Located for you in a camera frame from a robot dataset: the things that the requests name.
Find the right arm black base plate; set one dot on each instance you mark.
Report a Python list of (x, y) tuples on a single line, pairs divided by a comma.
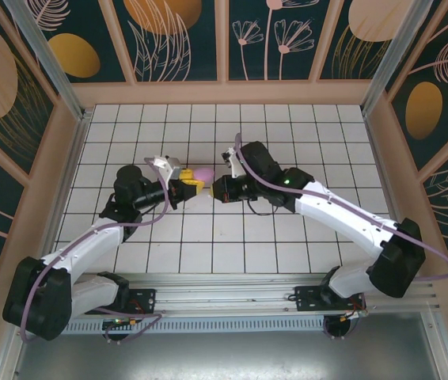
[(307, 297)]

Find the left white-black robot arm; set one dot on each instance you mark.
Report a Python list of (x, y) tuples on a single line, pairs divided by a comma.
[(89, 241)]

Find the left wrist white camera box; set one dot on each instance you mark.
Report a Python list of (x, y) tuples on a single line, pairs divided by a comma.
[(166, 164)]

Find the aluminium side rail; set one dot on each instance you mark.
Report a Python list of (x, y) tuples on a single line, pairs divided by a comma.
[(71, 158), (378, 158)]

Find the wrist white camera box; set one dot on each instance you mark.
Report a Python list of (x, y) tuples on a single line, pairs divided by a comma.
[(166, 164), (232, 158)]

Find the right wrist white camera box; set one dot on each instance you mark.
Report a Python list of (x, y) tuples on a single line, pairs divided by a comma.
[(232, 158)]

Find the aluminium mounting rail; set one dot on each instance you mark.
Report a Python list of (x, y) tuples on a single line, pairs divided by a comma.
[(224, 291)]

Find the purple earbud charging case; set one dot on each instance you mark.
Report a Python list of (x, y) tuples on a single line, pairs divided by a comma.
[(204, 174)]

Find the grey metal sheet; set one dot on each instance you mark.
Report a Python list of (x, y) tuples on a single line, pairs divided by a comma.
[(224, 356)]

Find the aluminium frame post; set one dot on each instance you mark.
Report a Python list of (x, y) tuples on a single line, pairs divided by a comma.
[(396, 51), (40, 55)]

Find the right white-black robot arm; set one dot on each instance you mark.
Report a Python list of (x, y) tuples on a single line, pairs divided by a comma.
[(335, 213)]

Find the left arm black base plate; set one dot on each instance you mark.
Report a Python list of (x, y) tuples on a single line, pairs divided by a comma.
[(145, 299)]

